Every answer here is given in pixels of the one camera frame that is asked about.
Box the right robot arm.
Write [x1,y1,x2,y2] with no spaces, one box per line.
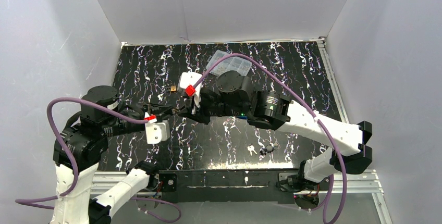
[178,71,373,183]

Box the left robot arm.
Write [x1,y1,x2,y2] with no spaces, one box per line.
[51,85,176,223]

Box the clear plastic parts box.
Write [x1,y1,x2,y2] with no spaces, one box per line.
[206,50,252,77]

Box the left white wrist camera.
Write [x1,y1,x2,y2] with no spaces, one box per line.
[145,120,171,144]

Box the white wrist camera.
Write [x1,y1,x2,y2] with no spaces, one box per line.
[145,120,171,144]
[178,72,202,108]

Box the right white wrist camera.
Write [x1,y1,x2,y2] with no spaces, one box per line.
[178,72,202,108]

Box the black key ring bundle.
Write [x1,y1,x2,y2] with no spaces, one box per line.
[260,143,281,156]

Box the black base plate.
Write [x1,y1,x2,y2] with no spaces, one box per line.
[150,168,329,204]

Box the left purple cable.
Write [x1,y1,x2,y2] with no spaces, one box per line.
[15,97,181,223]

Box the purple cable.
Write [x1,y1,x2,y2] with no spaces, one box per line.
[191,53,348,224]
[15,97,181,223]

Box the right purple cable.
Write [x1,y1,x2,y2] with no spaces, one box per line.
[191,53,348,224]

